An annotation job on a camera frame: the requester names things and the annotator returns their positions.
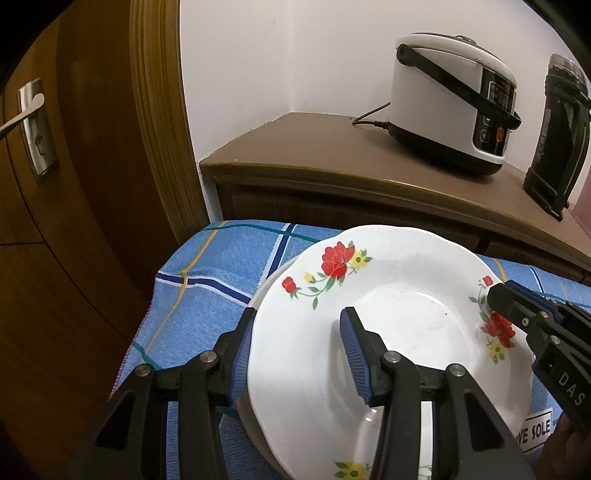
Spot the wooden door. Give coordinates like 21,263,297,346
0,14,158,480

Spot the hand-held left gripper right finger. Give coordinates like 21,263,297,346
339,307,532,480

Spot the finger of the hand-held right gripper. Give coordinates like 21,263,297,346
488,285,563,357
507,280,591,334

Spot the blue plaid tablecloth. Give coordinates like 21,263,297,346
111,220,591,480

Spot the wooden door frame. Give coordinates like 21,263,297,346
129,0,211,250

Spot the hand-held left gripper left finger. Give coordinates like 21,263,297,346
69,307,258,480

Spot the plain white round plate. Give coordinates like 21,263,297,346
236,258,296,469

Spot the black thermos flask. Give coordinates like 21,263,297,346
523,53,591,222

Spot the metal door handle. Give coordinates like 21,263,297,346
0,78,60,178

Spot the white plate with red flowers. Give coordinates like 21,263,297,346
247,225,534,480

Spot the pink electric kettle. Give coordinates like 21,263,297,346
569,205,591,238

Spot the white and black rice cooker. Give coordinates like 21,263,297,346
388,32,522,176

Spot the white printed label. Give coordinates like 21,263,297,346
514,407,553,455

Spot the brown wooden cabinet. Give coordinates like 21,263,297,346
199,112,591,282

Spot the black rice cooker cable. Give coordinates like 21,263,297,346
352,104,393,130

